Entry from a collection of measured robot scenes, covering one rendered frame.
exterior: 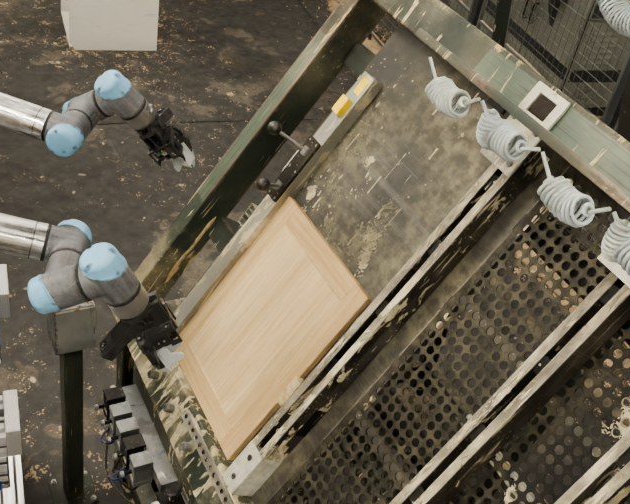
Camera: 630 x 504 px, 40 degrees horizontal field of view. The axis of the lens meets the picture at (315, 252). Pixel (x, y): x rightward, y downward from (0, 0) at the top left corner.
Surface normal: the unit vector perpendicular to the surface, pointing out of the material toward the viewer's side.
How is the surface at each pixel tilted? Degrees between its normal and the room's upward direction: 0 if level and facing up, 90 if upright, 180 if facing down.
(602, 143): 57
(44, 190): 0
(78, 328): 90
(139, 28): 90
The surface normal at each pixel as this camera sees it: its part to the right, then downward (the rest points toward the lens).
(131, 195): 0.16, -0.78
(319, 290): -0.65, -0.29
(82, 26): 0.31, 0.62
